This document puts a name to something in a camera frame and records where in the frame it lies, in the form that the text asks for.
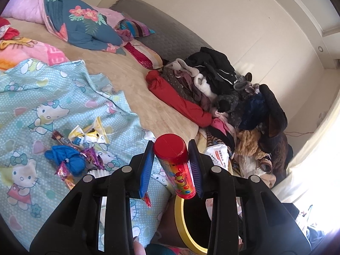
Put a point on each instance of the red candy tube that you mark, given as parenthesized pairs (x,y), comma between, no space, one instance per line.
(170,148)

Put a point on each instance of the white paper cupcake liner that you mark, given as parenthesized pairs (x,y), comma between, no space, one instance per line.
(98,174)

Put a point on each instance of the small red candy wrapper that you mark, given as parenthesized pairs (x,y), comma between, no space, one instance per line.
(147,202)

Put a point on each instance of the person's left hand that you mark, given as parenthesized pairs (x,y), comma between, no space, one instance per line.
(138,247)

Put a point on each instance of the white plastic bag red print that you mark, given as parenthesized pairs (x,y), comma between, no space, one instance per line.
(219,155)

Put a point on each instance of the brown chocolate bar wrapper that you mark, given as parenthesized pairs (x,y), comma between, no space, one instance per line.
(61,138)

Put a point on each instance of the striped colourful pillow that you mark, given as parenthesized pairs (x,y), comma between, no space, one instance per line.
(138,29)

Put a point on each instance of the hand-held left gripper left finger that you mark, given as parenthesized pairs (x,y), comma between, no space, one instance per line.
(145,164)

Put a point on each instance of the beige bed sheet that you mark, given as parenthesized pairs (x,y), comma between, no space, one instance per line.
(127,85)

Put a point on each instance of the orange and purple snack wrapper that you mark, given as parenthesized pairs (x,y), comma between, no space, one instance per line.
(62,171)

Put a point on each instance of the light blue cat-print blanket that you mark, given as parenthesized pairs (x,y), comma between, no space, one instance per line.
(53,85)

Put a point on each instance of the grey quilted headboard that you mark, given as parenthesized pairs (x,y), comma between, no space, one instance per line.
(164,32)

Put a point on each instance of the blue packet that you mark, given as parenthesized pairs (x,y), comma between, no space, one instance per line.
(69,156)

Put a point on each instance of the yellow-rimmed black trash bin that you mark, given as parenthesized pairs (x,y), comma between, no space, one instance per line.
(178,217)

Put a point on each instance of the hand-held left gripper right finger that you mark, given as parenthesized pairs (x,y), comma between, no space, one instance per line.
(195,164)

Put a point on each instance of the red cloth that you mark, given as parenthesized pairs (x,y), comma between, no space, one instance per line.
(9,33)

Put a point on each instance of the yellow and white wrapper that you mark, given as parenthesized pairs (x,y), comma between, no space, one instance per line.
(93,135)

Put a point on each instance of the pink cartoon blanket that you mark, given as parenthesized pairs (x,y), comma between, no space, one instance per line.
(32,51)

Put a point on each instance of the red patterned pillow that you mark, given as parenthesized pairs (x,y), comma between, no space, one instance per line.
(143,54)

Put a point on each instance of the pile of mixed clothes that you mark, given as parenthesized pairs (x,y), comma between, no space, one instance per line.
(212,85)

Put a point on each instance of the purple foil wrapper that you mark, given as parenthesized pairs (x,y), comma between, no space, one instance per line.
(91,156)

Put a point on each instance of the yellow cartoon print cloth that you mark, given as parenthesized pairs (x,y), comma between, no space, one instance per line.
(204,142)

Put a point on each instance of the blue floral quilt pink lining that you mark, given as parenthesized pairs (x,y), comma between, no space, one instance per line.
(79,24)

